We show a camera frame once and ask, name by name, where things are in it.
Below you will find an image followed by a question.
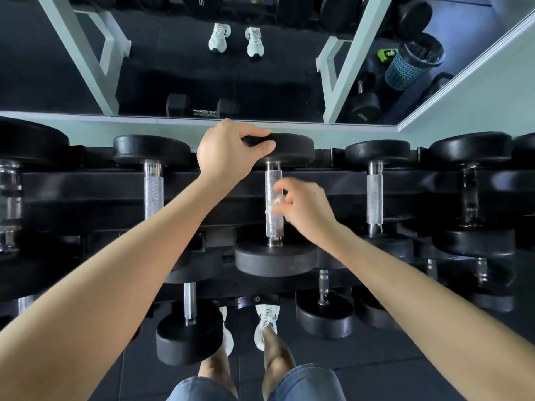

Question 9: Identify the person's left hand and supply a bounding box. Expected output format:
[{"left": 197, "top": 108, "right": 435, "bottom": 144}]
[{"left": 196, "top": 119, "right": 276, "bottom": 193}]

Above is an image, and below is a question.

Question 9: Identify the person's right hand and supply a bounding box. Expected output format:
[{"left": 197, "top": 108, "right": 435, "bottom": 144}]
[{"left": 271, "top": 177, "right": 342, "bottom": 249}]

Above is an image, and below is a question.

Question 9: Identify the black dumbbell thick chrome handle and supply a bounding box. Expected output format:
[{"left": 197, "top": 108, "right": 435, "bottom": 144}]
[
  {"left": 344, "top": 140, "right": 415, "bottom": 265},
  {"left": 113, "top": 134, "right": 225, "bottom": 285},
  {"left": 234, "top": 133, "right": 319, "bottom": 278}
]

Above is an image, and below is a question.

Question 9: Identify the large black dumbbell stepped handle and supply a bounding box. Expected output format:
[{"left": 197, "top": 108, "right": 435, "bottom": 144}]
[
  {"left": 0, "top": 117, "right": 71, "bottom": 288},
  {"left": 429, "top": 132, "right": 518, "bottom": 258}
]

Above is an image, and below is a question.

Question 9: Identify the row dumbbell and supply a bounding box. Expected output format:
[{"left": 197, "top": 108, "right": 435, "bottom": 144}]
[{"left": 512, "top": 132, "right": 535, "bottom": 193}]

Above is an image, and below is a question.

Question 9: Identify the person's left forearm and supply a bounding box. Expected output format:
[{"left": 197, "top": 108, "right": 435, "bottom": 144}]
[{"left": 0, "top": 173, "right": 226, "bottom": 401}]

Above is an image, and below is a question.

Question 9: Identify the person's right forearm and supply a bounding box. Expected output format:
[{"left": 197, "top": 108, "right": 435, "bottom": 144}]
[{"left": 317, "top": 223, "right": 535, "bottom": 401}]

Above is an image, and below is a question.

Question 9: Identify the medium black dumbbell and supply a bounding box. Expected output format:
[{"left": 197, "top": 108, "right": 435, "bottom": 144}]
[
  {"left": 353, "top": 287, "right": 404, "bottom": 332},
  {"left": 295, "top": 269, "right": 355, "bottom": 341}
]

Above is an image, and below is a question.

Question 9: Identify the person's right white sneaker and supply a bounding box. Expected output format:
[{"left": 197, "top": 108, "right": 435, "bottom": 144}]
[{"left": 254, "top": 304, "right": 280, "bottom": 351}]

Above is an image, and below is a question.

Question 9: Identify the person's white sneaker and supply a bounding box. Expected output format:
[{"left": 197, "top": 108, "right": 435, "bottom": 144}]
[
  {"left": 254, "top": 304, "right": 280, "bottom": 351},
  {"left": 220, "top": 306, "right": 235, "bottom": 358}
]

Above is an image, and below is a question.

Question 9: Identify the black dumbbell rack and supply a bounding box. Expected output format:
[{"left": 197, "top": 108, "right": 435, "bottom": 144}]
[{"left": 0, "top": 145, "right": 535, "bottom": 314}]

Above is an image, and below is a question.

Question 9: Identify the person's right leg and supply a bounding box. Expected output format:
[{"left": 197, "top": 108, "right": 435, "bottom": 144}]
[{"left": 261, "top": 327, "right": 298, "bottom": 397}]

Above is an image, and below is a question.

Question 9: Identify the person's left white sneaker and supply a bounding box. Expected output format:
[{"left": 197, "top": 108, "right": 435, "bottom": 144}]
[{"left": 220, "top": 306, "right": 235, "bottom": 358}]

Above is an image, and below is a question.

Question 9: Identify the large black dumbbell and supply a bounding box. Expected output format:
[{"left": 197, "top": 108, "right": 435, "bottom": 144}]
[{"left": 155, "top": 282, "right": 225, "bottom": 367}]

